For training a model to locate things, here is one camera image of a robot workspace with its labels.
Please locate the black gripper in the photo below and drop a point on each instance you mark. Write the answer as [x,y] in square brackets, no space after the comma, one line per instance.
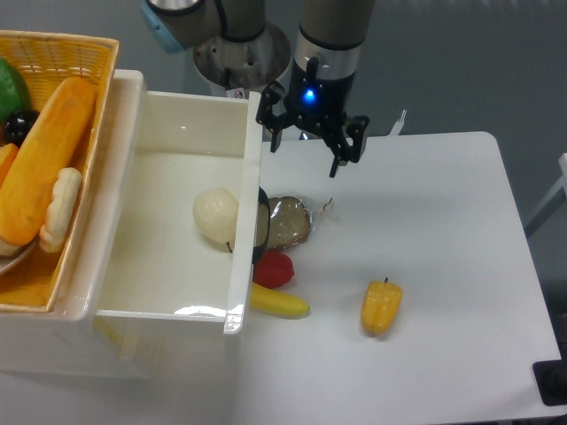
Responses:
[317,100]

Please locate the white drawer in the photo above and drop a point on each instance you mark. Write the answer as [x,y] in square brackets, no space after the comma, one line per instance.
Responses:
[164,277]

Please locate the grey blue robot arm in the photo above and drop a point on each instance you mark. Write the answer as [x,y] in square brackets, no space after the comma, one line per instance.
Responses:
[329,43]

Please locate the white drawer cabinet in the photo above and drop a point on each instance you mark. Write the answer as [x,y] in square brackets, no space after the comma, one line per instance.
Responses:
[71,339]

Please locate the wrapped brown bread slice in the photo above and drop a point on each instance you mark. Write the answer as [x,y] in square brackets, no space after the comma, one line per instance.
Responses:
[292,221]

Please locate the red toy bell pepper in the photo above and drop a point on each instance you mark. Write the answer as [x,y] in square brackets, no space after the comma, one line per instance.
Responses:
[273,270]

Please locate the yellow toy banana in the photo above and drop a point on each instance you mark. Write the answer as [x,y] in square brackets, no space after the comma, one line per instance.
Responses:
[276,303]

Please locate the yellow toy bell pepper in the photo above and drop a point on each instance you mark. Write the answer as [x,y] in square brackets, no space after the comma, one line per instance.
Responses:
[380,306]

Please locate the cream toy croissant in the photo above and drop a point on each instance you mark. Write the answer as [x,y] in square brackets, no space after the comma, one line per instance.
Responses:
[60,210]

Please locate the orange toy bread loaf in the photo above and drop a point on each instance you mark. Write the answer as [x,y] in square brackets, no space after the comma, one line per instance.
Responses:
[48,148]

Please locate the yellow wicker basket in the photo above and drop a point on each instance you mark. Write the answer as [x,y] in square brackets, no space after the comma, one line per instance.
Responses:
[44,60]

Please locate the black toy grapes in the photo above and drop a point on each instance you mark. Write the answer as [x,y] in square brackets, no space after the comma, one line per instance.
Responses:
[18,124]

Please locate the green toy vegetable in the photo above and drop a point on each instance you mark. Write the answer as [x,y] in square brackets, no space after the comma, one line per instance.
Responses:
[14,94]

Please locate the orange toy slice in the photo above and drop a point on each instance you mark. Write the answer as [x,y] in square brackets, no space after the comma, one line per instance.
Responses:
[8,154]

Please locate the white plate in basket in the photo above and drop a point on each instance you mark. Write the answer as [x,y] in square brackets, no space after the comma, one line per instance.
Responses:
[10,262]

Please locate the black device at edge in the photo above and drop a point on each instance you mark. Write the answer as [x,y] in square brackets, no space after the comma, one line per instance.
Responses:
[550,377]

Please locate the white metal bracket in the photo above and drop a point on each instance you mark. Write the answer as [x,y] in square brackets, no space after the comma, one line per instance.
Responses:
[398,125]

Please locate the white frame at right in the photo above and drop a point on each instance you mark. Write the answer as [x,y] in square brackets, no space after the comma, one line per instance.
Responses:
[549,203]

